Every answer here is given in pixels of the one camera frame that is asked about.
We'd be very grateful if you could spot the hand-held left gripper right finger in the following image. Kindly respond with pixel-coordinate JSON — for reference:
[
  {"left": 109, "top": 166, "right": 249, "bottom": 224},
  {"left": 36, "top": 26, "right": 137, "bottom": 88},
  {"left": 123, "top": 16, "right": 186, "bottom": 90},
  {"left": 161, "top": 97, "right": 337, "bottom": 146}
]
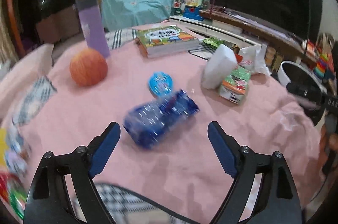
[{"left": 207, "top": 121, "right": 303, "bottom": 224}]

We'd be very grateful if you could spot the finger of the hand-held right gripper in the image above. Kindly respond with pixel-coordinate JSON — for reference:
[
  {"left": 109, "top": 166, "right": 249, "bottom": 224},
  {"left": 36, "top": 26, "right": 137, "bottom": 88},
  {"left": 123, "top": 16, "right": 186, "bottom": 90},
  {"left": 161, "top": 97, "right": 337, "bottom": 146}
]
[{"left": 286, "top": 83, "right": 328, "bottom": 108}]

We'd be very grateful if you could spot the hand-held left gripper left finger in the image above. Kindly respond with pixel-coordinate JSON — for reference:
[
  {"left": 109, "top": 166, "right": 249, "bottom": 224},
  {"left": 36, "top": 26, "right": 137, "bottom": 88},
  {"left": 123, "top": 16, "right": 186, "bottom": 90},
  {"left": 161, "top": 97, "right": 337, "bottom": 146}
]
[{"left": 23, "top": 122, "right": 121, "bottom": 224}]

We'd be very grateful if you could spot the black white-rimmed trash bin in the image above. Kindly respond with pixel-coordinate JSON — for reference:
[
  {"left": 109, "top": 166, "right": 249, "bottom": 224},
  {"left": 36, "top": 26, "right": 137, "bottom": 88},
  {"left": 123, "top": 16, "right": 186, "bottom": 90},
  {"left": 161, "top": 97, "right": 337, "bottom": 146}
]
[{"left": 278, "top": 60, "right": 328, "bottom": 127}]

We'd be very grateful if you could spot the white plastic bag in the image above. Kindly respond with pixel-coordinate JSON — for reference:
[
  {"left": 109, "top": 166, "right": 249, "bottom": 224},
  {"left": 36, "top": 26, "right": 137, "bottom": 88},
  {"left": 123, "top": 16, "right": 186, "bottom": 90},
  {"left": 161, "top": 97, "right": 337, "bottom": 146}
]
[{"left": 238, "top": 44, "right": 271, "bottom": 76}]

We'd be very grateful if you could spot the blue snack packet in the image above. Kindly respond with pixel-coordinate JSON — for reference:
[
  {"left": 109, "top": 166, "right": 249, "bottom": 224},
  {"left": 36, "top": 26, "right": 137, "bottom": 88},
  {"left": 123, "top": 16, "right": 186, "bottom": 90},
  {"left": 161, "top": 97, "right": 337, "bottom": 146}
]
[{"left": 124, "top": 89, "right": 200, "bottom": 149}]

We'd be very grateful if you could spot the green orange carton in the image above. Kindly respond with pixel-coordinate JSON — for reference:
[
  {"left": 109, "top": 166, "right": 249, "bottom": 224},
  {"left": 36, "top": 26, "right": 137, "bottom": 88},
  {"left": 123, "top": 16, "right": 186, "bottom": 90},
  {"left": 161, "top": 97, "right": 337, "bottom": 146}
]
[{"left": 219, "top": 66, "right": 252, "bottom": 105}]

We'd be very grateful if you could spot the white tissue pack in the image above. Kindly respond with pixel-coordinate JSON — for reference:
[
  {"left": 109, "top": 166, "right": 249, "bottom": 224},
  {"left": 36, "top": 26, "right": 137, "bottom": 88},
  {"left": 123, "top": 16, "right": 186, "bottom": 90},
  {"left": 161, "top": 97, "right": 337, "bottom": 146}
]
[{"left": 201, "top": 44, "right": 238, "bottom": 90}]

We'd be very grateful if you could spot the person's right hand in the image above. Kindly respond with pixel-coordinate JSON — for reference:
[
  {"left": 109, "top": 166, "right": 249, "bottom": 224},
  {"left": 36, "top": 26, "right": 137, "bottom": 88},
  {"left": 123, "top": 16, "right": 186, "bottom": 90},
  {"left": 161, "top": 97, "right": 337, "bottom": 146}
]
[{"left": 319, "top": 124, "right": 338, "bottom": 174}]

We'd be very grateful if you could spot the red apple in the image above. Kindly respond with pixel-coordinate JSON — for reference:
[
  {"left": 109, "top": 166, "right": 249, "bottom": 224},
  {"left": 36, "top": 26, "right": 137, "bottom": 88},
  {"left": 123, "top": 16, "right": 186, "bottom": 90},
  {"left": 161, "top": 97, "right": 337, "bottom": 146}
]
[{"left": 69, "top": 48, "right": 108, "bottom": 87}]

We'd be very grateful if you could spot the white blue crumpled wrapper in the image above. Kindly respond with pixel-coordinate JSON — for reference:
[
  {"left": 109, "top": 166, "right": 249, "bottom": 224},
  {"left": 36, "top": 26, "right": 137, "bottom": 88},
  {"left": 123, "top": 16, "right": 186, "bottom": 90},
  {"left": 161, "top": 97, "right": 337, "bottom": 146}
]
[{"left": 5, "top": 129, "right": 31, "bottom": 174}]

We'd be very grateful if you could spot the round blue lid container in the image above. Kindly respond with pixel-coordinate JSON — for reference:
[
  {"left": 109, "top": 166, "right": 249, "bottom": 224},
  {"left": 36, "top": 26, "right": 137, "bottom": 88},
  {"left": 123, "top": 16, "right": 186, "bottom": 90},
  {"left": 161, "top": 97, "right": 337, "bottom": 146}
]
[{"left": 148, "top": 71, "right": 175, "bottom": 95}]

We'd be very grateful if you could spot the red green wrapper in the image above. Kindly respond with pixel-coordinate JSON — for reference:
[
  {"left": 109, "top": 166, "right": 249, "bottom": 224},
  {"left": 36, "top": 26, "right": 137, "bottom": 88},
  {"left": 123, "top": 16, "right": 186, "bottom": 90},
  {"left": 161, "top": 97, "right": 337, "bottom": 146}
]
[{"left": 0, "top": 171, "right": 28, "bottom": 219}]

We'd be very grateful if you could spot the yellow plastic cup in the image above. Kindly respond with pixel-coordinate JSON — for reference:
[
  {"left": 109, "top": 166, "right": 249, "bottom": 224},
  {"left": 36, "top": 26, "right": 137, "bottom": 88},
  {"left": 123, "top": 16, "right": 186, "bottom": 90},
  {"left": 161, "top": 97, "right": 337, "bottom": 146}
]
[{"left": 0, "top": 127, "right": 8, "bottom": 153}]

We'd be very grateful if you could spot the green crumpled wrapper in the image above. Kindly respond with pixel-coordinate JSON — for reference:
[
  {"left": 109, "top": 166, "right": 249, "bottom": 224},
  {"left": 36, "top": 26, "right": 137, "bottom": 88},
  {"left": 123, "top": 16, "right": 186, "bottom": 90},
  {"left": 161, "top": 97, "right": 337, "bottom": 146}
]
[{"left": 202, "top": 37, "right": 225, "bottom": 48}]

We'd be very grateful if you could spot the cream television stand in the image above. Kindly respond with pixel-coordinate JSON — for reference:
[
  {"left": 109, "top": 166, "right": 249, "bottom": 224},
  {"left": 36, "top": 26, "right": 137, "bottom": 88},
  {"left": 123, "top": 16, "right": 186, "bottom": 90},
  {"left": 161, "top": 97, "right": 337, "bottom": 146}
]
[{"left": 169, "top": 9, "right": 338, "bottom": 87}]

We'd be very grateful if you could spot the purple bottle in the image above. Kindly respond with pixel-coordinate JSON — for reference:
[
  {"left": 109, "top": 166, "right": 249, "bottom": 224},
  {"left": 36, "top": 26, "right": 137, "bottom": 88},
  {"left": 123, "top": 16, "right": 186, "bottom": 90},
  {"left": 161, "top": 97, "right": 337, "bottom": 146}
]
[{"left": 75, "top": 0, "right": 111, "bottom": 58}]

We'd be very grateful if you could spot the green picture book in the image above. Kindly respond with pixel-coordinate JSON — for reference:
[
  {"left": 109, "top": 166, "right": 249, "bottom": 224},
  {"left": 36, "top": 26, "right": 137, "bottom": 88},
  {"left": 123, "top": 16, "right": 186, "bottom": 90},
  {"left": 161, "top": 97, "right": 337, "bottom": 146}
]
[{"left": 135, "top": 27, "right": 200, "bottom": 59}]

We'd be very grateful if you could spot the toy cash register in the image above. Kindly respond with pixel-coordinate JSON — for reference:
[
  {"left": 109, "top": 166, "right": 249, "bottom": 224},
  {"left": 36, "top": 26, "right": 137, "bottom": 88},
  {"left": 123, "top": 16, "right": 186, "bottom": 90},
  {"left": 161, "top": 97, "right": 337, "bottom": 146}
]
[{"left": 172, "top": 0, "right": 209, "bottom": 21}]

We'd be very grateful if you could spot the teal cloth covered armchair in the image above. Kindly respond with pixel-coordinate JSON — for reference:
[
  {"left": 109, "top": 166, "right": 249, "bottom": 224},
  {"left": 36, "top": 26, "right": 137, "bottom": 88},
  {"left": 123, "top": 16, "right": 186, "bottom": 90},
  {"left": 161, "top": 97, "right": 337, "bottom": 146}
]
[{"left": 102, "top": 0, "right": 175, "bottom": 30}]

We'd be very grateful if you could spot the rainbow ring stacker toy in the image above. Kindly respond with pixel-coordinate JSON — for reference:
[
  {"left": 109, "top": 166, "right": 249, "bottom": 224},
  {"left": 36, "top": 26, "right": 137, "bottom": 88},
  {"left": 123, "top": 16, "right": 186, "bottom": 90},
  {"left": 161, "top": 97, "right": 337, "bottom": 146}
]
[{"left": 313, "top": 51, "right": 334, "bottom": 79}]

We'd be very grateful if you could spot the wooden balcony door frame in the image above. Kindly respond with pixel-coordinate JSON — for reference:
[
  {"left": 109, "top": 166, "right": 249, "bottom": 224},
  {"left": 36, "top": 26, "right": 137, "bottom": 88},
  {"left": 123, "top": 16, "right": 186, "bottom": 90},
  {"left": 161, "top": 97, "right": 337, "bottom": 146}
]
[{"left": 1, "top": 0, "right": 87, "bottom": 61}]

